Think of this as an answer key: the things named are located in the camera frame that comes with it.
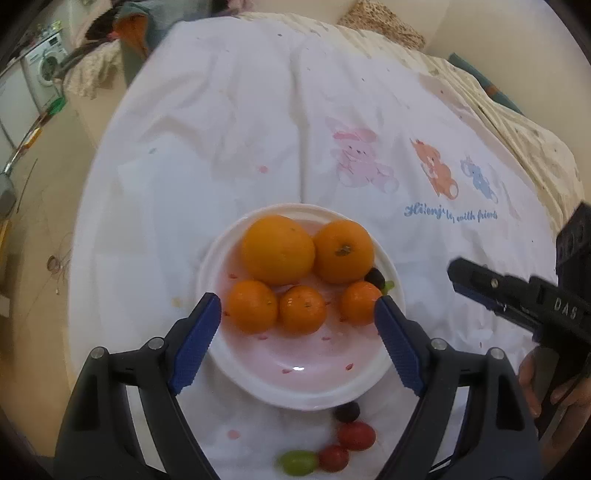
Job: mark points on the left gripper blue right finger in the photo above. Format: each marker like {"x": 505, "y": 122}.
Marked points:
{"x": 419, "y": 360}

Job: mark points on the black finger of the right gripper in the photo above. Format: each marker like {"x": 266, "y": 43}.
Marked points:
{"x": 507, "y": 296}

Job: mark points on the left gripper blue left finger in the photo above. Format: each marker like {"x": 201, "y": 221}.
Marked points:
{"x": 183, "y": 348}

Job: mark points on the large mandarin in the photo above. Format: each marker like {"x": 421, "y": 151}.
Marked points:
{"x": 357, "y": 303}

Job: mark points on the small orange mandarin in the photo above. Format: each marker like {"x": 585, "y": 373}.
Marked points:
{"x": 252, "y": 307}

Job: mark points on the person's right hand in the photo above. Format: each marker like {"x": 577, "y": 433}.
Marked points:
{"x": 573, "y": 395}

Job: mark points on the pink strawberry ceramic plate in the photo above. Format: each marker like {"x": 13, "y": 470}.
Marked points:
{"x": 298, "y": 284}

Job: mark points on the small red tomato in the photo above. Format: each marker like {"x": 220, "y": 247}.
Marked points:
{"x": 333, "y": 458}

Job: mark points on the large orange on plate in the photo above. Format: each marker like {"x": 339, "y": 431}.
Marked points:
{"x": 277, "y": 251}

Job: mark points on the green grape tomato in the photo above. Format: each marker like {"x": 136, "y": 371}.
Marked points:
{"x": 298, "y": 463}

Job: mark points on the white cartoon bed sheet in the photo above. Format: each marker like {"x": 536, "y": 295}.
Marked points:
{"x": 228, "y": 116}

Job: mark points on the white kitchen cabinet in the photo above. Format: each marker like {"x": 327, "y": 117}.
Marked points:
{"x": 18, "y": 109}

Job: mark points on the white washing machine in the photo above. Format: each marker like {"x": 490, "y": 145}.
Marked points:
{"x": 40, "y": 65}

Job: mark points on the clothes pile on bed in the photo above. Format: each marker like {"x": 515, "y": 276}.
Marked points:
{"x": 122, "y": 38}

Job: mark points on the leopard print pillow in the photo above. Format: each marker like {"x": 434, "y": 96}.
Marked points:
{"x": 376, "y": 17}

